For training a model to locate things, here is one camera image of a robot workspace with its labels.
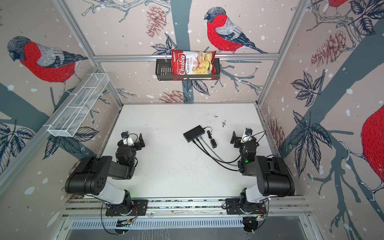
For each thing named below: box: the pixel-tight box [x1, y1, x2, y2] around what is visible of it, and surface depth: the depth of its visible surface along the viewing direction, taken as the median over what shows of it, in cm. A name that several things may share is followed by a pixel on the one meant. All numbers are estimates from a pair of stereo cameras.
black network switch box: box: [183, 125, 205, 143], surface depth 103 cm
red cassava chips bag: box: [171, 49, 217, 81], surface depth 90 cm
